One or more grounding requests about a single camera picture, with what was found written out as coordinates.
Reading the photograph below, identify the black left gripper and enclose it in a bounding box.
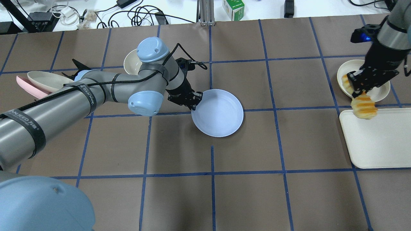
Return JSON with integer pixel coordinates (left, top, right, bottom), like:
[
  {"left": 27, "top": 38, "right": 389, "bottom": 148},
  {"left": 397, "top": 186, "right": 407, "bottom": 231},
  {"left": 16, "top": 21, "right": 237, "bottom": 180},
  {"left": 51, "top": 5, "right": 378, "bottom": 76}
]
[{"left": 167, "top": 80, "right": 204, "bottom": 111}]

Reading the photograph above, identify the white ceramic bowl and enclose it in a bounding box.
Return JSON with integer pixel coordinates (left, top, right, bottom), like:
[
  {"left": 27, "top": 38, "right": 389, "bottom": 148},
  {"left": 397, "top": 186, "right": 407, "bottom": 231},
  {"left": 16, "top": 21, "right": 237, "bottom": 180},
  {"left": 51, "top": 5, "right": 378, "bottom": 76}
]
[{"left": 123, "top": 49, "right": 142, "bottom": 75}]

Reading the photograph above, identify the cream round plate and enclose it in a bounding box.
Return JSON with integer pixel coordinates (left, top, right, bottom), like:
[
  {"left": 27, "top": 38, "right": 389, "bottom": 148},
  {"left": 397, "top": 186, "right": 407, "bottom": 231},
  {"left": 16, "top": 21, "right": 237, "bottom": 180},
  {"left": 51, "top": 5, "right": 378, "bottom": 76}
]
[{"left": 337, "top": 59, "right": 391, "bottom": 103}]

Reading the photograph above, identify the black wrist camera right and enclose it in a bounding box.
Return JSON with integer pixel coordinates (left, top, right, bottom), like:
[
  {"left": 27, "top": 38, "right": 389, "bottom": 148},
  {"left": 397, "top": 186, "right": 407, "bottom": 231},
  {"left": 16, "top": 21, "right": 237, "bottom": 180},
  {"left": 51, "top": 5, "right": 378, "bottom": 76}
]
[{"left": 350, "top": 24, "right": 382, "bottom": 43}]

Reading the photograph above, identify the cream plate in rack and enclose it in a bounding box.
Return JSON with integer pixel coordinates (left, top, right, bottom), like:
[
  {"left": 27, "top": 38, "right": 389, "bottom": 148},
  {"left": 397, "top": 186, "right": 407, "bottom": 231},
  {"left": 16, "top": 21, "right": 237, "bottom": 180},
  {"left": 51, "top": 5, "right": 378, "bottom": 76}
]
[{"left": 27, "top": 71, "right": 74, "bottom": 93}]

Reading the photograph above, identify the light blue plate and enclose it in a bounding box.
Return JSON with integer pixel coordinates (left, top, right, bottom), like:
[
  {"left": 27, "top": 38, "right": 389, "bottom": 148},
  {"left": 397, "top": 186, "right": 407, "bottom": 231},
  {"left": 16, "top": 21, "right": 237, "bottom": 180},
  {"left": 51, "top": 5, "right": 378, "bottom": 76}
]
[{"left": 191, "top": 89, "right": 244, "bottom": 138}]

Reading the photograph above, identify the aluminium frame post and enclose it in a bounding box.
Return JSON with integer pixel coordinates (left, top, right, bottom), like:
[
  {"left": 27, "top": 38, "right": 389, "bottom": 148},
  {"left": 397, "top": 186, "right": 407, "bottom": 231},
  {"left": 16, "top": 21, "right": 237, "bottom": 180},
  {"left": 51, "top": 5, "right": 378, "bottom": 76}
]
[{"left": 196, "top": 0, "right": 215, "bottom": 27}]

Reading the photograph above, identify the cream rectangular tray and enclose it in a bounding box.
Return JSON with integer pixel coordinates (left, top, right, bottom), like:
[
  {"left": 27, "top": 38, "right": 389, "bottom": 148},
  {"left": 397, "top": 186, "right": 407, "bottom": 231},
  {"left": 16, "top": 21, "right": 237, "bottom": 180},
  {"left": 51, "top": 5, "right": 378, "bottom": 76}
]
[{"left": 339, "top": 108, "right": 411, "bottom": 169}]

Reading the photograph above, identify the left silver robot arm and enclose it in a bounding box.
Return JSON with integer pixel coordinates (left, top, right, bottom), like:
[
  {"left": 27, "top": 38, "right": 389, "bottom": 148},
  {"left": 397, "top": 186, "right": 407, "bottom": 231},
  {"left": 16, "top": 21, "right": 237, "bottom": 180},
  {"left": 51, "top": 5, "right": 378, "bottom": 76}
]
[{"left": 0, "top": 37, "right": 203, "bottom": 231}]

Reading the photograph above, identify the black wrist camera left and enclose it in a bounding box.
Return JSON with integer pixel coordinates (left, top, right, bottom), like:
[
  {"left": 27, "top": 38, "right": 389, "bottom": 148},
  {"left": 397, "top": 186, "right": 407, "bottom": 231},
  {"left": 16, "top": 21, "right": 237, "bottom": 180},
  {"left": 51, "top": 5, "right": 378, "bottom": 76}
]
[{"left": 176, "top": 57, "right": 196, "bottom": 71}]

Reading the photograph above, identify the black plate rack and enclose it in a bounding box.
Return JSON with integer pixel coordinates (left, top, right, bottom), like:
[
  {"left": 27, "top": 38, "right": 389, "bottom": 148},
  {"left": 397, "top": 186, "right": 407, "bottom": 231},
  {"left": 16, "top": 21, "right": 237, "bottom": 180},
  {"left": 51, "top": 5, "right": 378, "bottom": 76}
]
[{"left": 61, "top": 58, "right": 92, "bottom": 81}]

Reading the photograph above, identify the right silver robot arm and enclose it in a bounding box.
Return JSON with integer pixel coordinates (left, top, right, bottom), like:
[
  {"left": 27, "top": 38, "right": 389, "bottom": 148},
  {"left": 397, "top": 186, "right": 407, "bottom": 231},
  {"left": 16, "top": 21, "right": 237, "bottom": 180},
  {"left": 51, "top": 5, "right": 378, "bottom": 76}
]
[{"left": 347, "top": 0, "right": 410, "bottom": 98}]

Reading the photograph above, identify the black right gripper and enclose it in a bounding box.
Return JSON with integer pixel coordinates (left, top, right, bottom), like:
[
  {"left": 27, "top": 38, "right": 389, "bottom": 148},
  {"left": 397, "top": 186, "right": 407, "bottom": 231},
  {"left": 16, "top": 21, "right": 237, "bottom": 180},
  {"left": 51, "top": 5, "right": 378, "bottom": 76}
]
[{"left": 347, "top": 41, "right": 407, "bottom": 98}]

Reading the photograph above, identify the green white carton box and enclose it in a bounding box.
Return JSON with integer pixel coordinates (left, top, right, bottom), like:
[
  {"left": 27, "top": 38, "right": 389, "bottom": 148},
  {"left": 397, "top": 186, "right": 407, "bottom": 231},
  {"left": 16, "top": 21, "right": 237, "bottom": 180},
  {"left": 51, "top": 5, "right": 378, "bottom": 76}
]
[{"left": 222, "top": 0, "right": 245, "bottom": 21}]

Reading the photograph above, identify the black power adapter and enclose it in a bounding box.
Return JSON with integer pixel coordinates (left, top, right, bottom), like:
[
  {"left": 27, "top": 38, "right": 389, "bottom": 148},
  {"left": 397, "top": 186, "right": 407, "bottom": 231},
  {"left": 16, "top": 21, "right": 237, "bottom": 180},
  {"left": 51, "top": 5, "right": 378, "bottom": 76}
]
[{"left": 284, "top": 0, "right": 295, "bottom": 18}]

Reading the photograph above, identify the yellow striped bread loaf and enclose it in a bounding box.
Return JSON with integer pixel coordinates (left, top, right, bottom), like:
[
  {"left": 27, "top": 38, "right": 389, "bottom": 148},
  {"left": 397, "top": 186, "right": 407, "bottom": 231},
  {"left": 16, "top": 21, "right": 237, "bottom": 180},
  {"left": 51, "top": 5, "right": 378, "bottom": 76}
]
[{"left": 342, "top": 75, "right": 378, "bottom": 120}]

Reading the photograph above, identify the pink plate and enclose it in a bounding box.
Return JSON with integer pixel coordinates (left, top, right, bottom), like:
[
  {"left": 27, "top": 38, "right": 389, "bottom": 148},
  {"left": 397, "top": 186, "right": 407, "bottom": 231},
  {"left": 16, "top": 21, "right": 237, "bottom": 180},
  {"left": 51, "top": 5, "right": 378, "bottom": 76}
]
[{"left": 16, "top": 75, "right": 51, "bottom": 99}]

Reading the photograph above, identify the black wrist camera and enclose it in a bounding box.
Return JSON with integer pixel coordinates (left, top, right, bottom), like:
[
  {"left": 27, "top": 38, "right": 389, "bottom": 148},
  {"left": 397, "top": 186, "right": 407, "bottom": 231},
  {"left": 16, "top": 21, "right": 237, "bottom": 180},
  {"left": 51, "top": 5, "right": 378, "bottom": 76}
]
[
  {"left": 176, "top": 57, "right": 196, "bottom": 71},
  {"left": 350, "top": 24, "right": 382, "bottom": 43}
]

